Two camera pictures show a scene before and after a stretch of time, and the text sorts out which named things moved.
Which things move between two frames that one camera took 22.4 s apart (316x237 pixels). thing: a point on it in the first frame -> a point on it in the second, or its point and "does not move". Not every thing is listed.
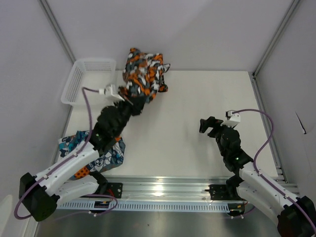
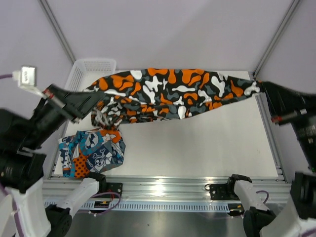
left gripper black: (136, 104) -> (74, 104)
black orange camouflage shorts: (143, 74) -> (153, 93)
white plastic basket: (93, 74) does not move
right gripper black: (211, 122) -> (289, 103)
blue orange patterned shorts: (112, 156) does not move
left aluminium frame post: (45, 5) does not move
